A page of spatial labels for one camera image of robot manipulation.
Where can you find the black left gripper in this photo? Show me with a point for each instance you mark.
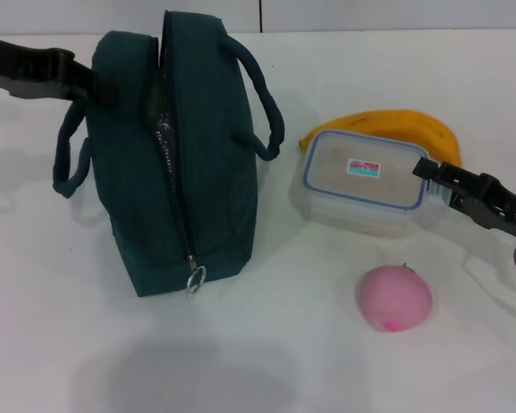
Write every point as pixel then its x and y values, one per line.
pixel 30 69

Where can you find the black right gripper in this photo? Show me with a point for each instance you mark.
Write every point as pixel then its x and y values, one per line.
pixel 494 202

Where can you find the yellow banana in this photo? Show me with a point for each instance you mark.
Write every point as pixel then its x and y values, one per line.
pixel 413 122

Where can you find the clear plastic blue-rimmed food container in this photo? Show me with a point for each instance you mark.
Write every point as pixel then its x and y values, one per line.
pixel 361 189

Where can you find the dark teal insulated lunch bag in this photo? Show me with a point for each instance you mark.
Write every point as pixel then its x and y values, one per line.
pixel 206 150

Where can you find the pink toy peach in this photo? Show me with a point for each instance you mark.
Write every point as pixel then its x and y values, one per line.
pixel 391 301

